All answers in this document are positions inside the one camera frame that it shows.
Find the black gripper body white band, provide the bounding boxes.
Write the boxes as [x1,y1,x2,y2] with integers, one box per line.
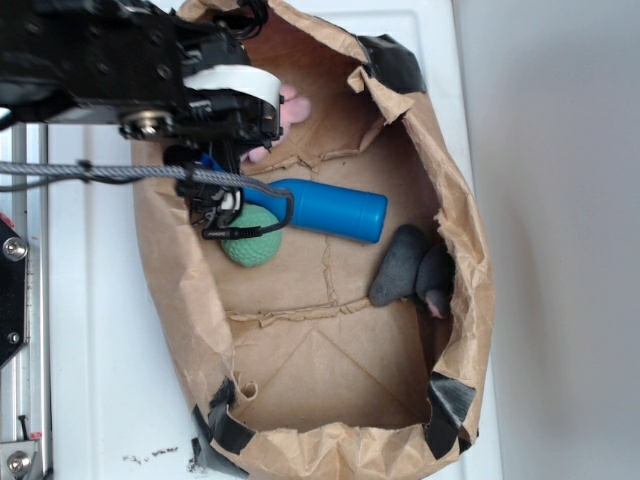
[118,13,282,148]

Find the pink plush bunny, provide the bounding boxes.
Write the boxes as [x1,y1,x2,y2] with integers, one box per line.
[241,83,311,164]

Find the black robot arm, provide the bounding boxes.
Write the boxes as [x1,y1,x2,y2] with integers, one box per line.
[1,1,282,147]

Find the green textured ball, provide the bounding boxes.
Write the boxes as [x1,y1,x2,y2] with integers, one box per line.
[221,204,282,268]

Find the blue plastic bottle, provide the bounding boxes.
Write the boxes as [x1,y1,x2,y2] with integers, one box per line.
[229,178,387,243]

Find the grey plush mouse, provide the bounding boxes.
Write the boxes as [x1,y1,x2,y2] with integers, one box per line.
[368,224,456,319]

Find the brown paper bag bin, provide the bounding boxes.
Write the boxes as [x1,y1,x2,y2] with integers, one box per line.
[134,1,495,479]

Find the white plastic tray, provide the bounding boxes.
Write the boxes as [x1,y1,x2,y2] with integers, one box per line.
[48,1,472,479]

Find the grey braided cable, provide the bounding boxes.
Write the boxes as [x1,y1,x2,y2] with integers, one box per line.
[0,160,295,236]

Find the black metal bracket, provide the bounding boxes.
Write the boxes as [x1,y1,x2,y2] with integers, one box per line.
[0,214,29,368]

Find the aluminium frame rail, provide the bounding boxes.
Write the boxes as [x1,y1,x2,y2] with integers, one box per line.
[0,119,55,480]

